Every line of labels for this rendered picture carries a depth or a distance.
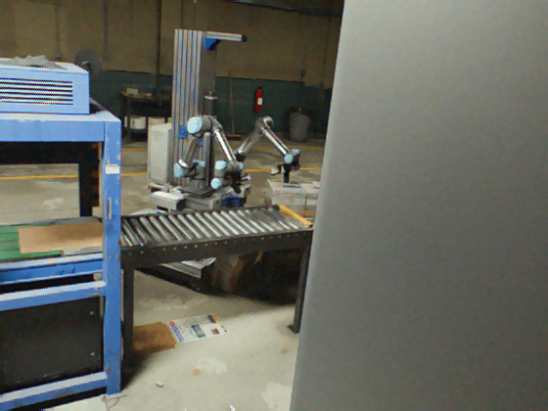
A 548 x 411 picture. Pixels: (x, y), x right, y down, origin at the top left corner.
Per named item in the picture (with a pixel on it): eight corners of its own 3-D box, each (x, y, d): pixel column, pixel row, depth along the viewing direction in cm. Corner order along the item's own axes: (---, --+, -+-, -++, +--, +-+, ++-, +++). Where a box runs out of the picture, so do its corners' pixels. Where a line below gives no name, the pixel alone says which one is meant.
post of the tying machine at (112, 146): (118, 384, 277) (118, 117, 230) (121, 393, 270) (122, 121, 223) (103, 388, 273) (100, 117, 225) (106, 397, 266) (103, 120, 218)
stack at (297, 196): (256, 261, 458) (265, 178, 432) (370, 262, 484) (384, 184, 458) (264, 280, 422) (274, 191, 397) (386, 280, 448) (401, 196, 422)
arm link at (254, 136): (225, 159, 432) (260, 114, 408) (233, 156, 446) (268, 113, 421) (234, 167, 431) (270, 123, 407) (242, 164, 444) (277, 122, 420)
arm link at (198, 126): (194, 180, 377) (214, 122, 346) (177, 182, 367) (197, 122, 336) (186, 170, 383) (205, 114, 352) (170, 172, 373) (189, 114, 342)
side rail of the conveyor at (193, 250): (309, 242, 336) (311, 226, 332) (313, 245, 331) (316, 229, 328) (114, 266, 270) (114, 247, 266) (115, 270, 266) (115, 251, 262)
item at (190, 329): (214, 313, 362) (214, 312, 361) (230, 333, 338) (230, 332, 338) (166, 322, 343) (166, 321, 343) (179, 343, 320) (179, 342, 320)
